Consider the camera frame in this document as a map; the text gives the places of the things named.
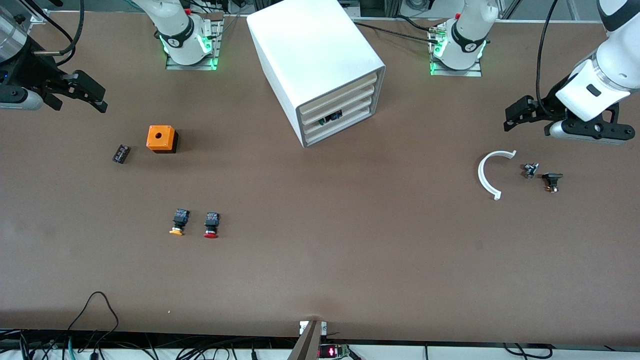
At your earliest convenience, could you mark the red push button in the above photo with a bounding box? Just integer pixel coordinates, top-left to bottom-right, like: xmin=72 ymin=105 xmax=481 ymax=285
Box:
xmin=202 ymin=211 xmax=222 ymax=240

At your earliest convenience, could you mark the yellow push button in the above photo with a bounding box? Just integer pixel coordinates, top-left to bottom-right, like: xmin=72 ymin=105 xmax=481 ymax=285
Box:
xmin=169 ymin=208 xmax=191 ymax=237

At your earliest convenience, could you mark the small black brass part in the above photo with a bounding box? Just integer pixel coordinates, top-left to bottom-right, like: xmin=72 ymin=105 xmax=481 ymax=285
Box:
xmin=542 ymin=172 xmax=565 ymax=194

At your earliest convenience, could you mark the white curved plastic piece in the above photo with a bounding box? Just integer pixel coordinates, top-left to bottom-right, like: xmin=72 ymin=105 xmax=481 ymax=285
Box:
xmin=477 ymin=149 xmax=518 ymax=202

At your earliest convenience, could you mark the circuit board with red light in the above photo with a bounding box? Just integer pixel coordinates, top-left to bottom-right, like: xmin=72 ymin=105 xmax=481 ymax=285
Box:
xmin=318 ymin=343 xmax=352 ymax=360

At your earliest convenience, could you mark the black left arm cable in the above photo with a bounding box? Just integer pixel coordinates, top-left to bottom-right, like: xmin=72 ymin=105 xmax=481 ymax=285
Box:
xmin=535 ymin=0 xmax=560 ymax=107

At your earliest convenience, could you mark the aluminium frame profile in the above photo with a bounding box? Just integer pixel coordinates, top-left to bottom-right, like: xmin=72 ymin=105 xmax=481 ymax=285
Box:
xmin=17 ymin=0 xmax=51 ymax=25

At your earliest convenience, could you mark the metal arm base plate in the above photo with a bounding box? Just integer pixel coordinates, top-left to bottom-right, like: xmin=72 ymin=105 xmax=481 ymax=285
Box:
xmin=164 ymin=15 xmax=224 ymax=72
xmin=428 ymin=22 xmax=484 ymax=78

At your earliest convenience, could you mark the orange switch box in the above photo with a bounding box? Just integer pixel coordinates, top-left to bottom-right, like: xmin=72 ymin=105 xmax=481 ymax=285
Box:
xmin=146 ymin=125 xmax=179 ymax=155

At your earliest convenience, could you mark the black table cable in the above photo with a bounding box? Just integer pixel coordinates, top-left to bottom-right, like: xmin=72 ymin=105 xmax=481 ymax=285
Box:
xmin=352 ymin=20 xmax=441 ymax=46

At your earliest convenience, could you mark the black looped cable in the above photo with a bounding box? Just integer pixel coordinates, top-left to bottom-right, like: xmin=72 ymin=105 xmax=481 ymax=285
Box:
xmin=67 ymin=291 xmax=120 ymax=347

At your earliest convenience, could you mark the brown camera post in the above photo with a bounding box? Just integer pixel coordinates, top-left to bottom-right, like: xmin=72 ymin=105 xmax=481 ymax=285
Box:
xmin=287 ymin=320 xmax=324 ymax=360

